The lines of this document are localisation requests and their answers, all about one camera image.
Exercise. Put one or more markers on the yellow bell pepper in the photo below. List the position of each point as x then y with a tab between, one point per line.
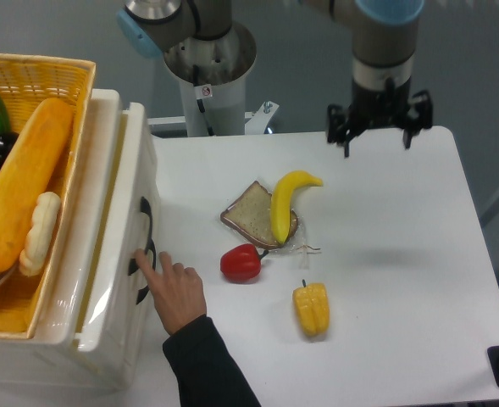
311	305

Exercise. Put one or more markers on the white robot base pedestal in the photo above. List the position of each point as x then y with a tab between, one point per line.
211	75

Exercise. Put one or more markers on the white top drawer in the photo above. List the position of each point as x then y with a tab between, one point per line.
118	300

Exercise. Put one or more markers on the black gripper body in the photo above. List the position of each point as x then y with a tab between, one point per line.
379	109

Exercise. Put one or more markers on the red bell pepper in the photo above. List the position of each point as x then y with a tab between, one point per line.
242	263

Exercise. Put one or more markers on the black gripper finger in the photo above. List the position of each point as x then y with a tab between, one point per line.
343	125
415	116

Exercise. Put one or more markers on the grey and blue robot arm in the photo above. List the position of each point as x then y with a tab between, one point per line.
383	33

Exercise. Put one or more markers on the person's hand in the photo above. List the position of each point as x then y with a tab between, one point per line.
177	291

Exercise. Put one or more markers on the brown bread slice in wrap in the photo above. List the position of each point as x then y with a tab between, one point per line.
249	216

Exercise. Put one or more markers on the cream twisted pastry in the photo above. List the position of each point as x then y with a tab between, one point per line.
38	240

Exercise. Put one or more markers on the black sleeved forearm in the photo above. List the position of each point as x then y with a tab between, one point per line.
206	373

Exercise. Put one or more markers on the orange baguette loaf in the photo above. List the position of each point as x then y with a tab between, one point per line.
27	171

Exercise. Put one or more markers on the yellow banana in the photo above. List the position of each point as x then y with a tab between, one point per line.
280	207

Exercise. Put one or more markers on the yellow wicker basket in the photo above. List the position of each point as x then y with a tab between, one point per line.
26	81

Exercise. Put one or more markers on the white drawer cabinet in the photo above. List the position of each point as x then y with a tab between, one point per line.
52	356

